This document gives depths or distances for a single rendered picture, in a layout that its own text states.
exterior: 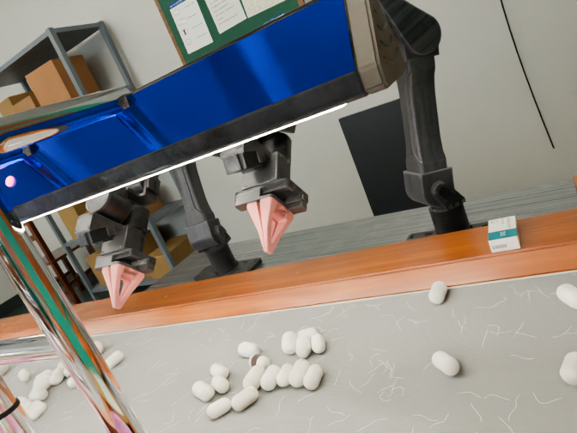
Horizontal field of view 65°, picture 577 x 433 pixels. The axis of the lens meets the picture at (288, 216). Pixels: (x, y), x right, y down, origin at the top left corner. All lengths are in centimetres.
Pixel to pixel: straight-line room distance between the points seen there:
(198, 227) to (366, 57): 90
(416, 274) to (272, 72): 41
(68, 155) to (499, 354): 47
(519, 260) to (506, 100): 186
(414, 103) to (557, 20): 162
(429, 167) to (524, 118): 166
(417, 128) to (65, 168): 58
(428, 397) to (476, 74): 207
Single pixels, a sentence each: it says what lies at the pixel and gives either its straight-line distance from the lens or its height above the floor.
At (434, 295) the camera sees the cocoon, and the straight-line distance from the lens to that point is 61.
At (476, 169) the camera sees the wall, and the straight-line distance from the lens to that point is 258.
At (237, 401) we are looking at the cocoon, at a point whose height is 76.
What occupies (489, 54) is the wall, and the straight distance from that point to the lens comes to 243.
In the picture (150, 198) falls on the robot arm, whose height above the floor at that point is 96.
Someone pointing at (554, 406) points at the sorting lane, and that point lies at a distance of 47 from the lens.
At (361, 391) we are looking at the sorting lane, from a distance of 54.
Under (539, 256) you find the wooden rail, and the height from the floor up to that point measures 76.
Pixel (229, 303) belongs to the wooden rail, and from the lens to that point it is 82.
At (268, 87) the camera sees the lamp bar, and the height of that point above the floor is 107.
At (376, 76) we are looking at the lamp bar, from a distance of 31.
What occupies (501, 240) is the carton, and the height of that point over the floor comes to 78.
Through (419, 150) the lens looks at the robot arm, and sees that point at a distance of 85.
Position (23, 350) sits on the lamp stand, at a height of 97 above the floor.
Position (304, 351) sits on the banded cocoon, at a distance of 61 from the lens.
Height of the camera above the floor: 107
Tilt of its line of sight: 16 degrees down
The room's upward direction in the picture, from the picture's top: 23 degrees counter-clockwise
